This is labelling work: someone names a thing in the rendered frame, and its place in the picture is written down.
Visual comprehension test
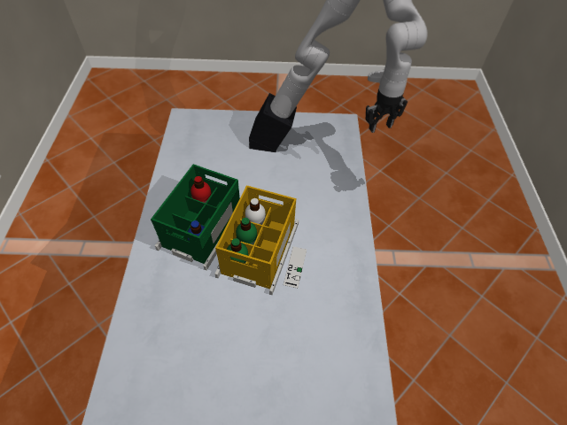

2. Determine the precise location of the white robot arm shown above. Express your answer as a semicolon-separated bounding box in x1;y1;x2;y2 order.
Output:
270;0;427;119

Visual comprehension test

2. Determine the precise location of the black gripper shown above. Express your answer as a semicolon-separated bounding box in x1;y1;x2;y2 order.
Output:
365;88;408;133

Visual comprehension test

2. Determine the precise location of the white paper pick list strip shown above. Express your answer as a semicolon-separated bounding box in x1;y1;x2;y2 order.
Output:
283;247;307;288

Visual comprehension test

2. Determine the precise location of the yellow crate with dividers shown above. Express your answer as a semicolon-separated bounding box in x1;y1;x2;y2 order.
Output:
215;194;295;289

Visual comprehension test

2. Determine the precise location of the blue bottle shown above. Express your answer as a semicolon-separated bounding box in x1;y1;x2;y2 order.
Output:
188;220;204;236

